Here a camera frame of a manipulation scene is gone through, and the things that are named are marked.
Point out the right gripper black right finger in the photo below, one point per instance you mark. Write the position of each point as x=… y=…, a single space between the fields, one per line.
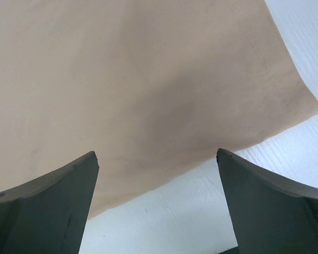
x=269 y=212

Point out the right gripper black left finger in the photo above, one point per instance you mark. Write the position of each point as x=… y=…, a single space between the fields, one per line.
x=49 y=214

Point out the beige t-shirt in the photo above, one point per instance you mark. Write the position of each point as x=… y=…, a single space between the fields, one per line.
x=154 y=88

